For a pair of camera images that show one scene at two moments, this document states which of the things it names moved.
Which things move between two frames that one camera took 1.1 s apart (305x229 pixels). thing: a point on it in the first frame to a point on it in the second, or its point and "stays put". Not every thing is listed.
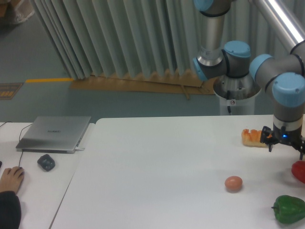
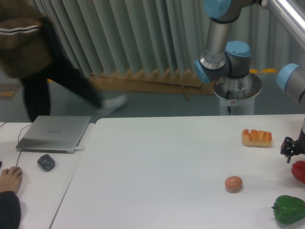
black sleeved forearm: (10, 211) stays put
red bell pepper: (298, 170) stays put
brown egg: (233, 183) stays put
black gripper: (295, 138) to (291, 148)
